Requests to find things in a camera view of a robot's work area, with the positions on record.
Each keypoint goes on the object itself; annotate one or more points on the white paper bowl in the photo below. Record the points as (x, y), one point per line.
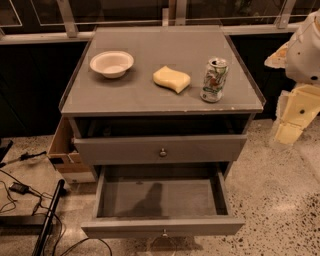
(112, 64)

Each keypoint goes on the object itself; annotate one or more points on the metal window railing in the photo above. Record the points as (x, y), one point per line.
(36, 21)

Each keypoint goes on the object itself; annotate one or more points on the black stand pole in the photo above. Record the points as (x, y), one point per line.
(48, 218)

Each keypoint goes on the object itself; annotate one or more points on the upper grey drawer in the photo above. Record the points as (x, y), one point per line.
(159, 139)

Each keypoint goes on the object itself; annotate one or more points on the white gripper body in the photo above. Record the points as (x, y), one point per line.
(305, 58)

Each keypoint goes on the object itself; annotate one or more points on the grey drawer cabinet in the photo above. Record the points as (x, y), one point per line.
(186, 49)

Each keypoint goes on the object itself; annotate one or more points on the black power adapter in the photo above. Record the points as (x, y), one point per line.
(19, 188)

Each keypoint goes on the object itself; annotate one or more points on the yellow sponge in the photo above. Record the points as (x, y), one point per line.
(172, 79)

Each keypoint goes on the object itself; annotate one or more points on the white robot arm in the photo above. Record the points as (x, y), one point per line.
(300, 58)

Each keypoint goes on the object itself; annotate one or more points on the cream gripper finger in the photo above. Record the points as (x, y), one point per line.
(288, 133)
(278, 58)

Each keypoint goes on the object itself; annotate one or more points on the black tool on floor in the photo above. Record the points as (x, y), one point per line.
(23, 157)

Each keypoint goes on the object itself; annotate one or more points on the green white 7up can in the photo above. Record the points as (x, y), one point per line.
(214, 80)

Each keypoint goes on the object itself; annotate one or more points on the cardboard box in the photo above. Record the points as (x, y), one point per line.
(65, 158)

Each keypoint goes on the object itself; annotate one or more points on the open middle drawer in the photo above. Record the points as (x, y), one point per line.
(172, 200)

